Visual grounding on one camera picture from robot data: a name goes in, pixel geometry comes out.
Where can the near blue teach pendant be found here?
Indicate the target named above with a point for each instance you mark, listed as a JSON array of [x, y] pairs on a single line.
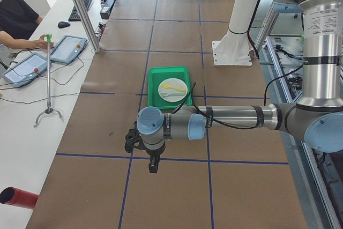
[[26, 70]]

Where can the white round plate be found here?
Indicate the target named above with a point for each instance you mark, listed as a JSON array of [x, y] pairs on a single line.
[[172, 89]]

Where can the black computer mouse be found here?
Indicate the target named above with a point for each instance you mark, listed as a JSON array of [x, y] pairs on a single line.
[[63, 24]]

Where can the person's hand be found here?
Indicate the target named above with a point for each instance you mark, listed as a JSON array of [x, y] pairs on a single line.
[[42, 42]]

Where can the aluminium frame post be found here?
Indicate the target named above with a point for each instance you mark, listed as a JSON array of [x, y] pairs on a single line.
[[87, 25]]

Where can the blue teach pendant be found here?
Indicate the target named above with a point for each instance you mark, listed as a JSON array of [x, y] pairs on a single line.
[[26, 70], [67, 49]]

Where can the pale green plastic fork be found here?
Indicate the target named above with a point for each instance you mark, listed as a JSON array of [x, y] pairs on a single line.
[[173, 94]]

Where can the yellow plastic spoon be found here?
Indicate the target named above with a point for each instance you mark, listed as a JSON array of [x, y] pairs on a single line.
[[165, 85]]

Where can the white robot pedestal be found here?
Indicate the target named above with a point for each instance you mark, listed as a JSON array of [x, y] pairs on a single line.
[[233, 48]]

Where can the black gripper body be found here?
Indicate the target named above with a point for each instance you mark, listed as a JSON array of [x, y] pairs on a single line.
[[153, 154]]

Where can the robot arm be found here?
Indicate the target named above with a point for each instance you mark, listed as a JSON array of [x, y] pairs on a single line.
[[190, 122]]

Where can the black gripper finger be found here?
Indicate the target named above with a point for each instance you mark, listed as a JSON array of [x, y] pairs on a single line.
[[153, 166]]

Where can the person in black shirt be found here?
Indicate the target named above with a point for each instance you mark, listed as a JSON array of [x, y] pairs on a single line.
[[18, 23]]

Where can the far blue teach pendant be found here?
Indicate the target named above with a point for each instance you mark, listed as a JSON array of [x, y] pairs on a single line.
[[67, 49]]

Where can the red cylinder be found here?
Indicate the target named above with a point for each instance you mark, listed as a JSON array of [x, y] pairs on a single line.
[[18, 197]]

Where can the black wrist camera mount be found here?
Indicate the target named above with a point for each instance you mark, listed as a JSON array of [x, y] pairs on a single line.
[[133, 139]]

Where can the metal reacher grabber stick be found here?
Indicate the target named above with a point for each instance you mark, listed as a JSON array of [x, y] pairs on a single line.
[[49, 109]]

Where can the aluminium side frame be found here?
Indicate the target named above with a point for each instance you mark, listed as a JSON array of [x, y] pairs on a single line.
[[315, 119]]

